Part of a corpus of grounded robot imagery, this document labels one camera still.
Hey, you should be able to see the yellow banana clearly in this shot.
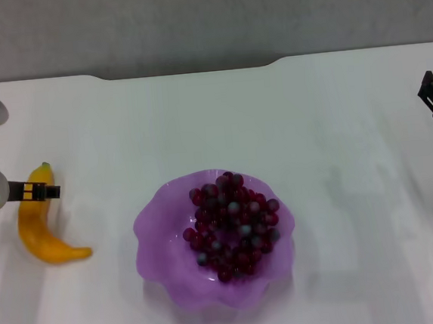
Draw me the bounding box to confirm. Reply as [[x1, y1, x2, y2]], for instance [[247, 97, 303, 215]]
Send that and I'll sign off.
[[13, 158, 94, 267]]

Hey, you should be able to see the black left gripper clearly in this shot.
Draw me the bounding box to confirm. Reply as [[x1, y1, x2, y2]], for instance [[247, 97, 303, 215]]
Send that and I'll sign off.
[[8, 177, 63, 205]]

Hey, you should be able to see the purple translucent wavy bowl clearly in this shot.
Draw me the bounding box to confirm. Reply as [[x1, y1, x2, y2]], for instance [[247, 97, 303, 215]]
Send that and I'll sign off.
[[128, 162, 304, 321]]

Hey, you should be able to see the dark red grape bunch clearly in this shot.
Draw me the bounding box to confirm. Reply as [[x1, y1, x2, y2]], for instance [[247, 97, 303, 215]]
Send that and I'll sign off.
[[178, 167, 287, 285]]

